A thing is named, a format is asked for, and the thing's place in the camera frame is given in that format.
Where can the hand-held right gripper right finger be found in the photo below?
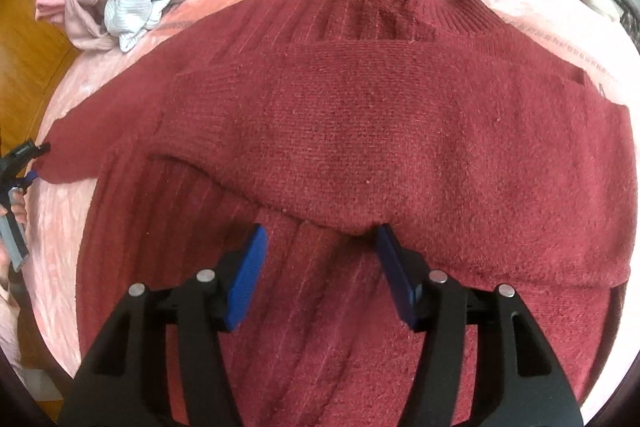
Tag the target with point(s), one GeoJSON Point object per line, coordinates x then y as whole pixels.
{"type": "Point", "coordinates": [397, 277]}

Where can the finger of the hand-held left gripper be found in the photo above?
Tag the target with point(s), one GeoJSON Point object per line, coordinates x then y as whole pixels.
{"type": "Point", "coordinates": [29, 181]}
{"type": "Point", "coordinates": [30, 150]}

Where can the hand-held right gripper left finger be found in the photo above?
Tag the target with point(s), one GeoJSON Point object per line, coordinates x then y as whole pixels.
{"type": "Point", "coordinates": [245, 277]}

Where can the dark red knit sweater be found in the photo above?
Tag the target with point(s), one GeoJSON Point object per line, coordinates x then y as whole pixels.
{"type": "Point", "coordinates": [350, 132]}

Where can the person's left forearm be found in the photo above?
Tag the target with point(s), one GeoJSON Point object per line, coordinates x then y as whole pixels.
{"type": "Point", "coordinates": [9, 327]}

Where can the person's left hand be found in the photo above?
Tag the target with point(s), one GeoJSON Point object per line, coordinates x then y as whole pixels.
{"type": "Point", "coordinates": [19, 212]}

